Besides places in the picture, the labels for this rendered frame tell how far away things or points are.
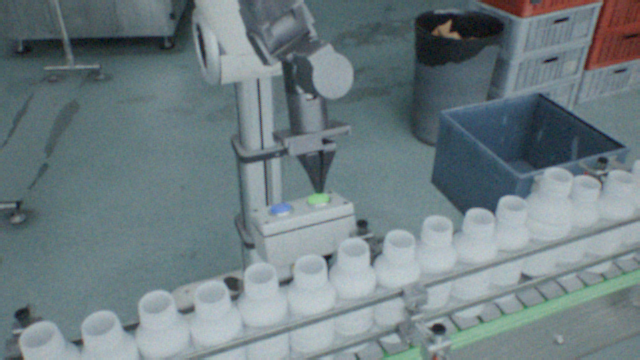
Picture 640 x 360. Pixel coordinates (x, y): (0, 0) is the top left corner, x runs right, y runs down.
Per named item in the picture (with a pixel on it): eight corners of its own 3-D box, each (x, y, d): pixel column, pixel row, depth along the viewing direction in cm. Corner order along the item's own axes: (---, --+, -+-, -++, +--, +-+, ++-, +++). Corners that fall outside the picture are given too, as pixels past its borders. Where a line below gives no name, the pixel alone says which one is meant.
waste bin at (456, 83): (429, 161, 296) (445, 45, 259) (389, 122, 330) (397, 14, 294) (501, 144, 310) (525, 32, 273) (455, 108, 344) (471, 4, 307)
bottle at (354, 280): (375, 326, 80) (383, 237, 70) (364, 360, 75) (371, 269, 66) (335, 316, 81) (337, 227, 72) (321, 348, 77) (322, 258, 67)
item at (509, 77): (504, 99, 305) (512, 61, 293) (455, 71, 335) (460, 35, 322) (583, 77, 329) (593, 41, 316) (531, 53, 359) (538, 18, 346)
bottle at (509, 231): (497, 270, 89) (516, 186, 79) (523, 296, 84) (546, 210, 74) (465, 283, 87) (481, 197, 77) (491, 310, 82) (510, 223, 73)
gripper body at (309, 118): (352, 137, 81) (346, 86, 79) (285, 152, 78) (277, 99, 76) (335, 130, 87) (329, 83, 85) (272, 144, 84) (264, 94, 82)
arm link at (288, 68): (309, 46, 83) (273, 51, 80) (330, 45, 76) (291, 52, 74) (315, 92, 84) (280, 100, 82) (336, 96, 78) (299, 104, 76)
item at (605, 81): (577, 105, 348) (587, 71, 335) (530, 79, 379) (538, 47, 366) (646, 87, 369) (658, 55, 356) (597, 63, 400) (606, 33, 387)
